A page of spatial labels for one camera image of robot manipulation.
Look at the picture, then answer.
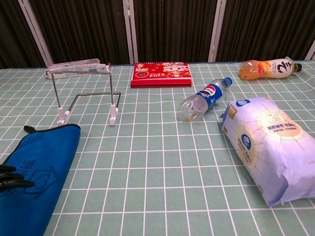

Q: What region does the empty Pepsi plastic bottle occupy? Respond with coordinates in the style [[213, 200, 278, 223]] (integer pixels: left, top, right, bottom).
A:
[[177, 77, 233, 122]]

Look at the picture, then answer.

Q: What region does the orange drink bottle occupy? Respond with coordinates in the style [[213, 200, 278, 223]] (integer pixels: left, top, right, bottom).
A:
[[239, 58, 303, 81]]

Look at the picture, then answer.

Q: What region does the lilac tissue pack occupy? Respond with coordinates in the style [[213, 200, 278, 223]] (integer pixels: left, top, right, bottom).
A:
[[219, 96, 315, 207]]

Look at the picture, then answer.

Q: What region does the toothpaste box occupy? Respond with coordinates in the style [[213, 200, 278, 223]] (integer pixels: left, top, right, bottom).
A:
[[46, 58, 111, 79]]

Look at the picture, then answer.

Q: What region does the white partition frame post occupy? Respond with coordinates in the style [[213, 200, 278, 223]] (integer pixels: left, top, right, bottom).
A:
[[122, 0, 138, 65], [208, 0, 227, 62], [18, 0, 54, 67], [304, 39, 315, 61]]

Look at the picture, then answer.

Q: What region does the metal wire rack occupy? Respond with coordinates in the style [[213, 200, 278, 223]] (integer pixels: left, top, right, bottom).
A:
[[51, 64, 122, 127]]

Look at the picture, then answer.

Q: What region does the green checkered tablecloth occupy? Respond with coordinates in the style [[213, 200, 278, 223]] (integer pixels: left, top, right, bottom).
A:
[[0, 59, 315, 236]]

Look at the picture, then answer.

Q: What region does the blue towel with black trim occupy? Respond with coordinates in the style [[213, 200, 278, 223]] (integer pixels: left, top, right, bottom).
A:
[[0, 123, 81, 236]]

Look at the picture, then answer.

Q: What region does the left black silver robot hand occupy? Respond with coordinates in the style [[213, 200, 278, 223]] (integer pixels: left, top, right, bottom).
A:
[[0, 164, 35, 190]]

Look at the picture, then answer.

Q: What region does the red desk calendar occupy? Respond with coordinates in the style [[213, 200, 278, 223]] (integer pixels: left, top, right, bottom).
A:
[[130, 61, 192, 89]]

